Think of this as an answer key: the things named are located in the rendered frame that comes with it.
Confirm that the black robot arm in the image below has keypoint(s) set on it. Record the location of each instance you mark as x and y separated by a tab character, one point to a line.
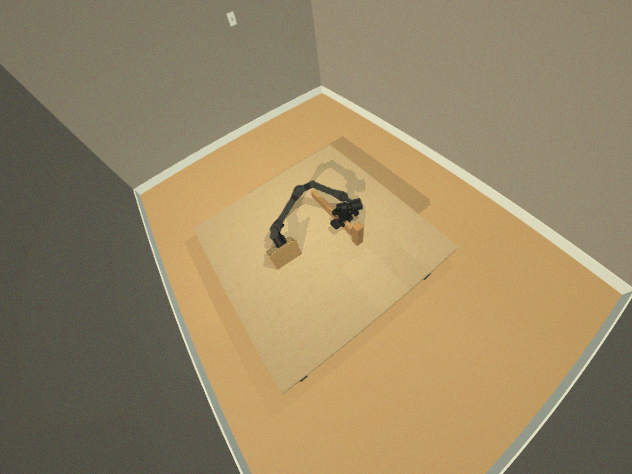
275	229

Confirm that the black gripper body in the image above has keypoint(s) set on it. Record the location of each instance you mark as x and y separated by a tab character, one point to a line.
337	224

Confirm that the wooden post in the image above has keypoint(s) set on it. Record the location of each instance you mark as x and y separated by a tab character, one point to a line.
357	233

